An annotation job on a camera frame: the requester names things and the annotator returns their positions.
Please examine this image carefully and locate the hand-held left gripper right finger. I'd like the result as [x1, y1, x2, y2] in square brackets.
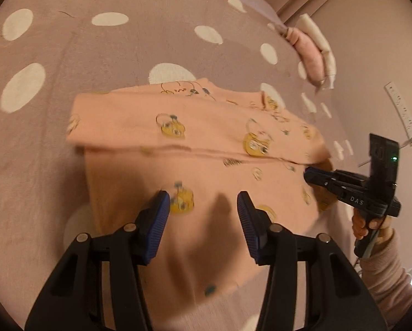
[236, 191, 387, 331]

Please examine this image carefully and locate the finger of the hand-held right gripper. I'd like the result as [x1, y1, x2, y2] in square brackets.
[304, 166, 367, 188]
[309, 179, 351, 201]

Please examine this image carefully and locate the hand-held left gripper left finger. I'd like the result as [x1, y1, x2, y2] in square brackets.
[25, 190, 172, 331]

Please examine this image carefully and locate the pink cartoon print shirt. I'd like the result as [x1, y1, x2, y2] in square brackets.
[66, 78, 334, 297]

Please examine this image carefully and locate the person's right forearm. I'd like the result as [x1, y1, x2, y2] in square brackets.
[359, 229, 412, 328]

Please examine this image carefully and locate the person's right hand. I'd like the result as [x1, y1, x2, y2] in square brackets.
[351, 210, 393, 242]

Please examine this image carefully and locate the folded pink cloth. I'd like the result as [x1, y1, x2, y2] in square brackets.
[283, 27, 325, 81]

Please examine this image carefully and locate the folded white cloth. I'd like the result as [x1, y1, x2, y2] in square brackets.
[297, 13, 337, 90]

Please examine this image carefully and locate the lavender bed sheet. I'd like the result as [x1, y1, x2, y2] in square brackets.
[227, 0, 286, 28]

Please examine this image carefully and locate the polka dot bedspread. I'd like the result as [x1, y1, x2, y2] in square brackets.
[0, 0, 365, 331]

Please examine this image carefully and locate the white wall socket panel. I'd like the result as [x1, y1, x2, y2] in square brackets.
[384, 82, 412, 147]

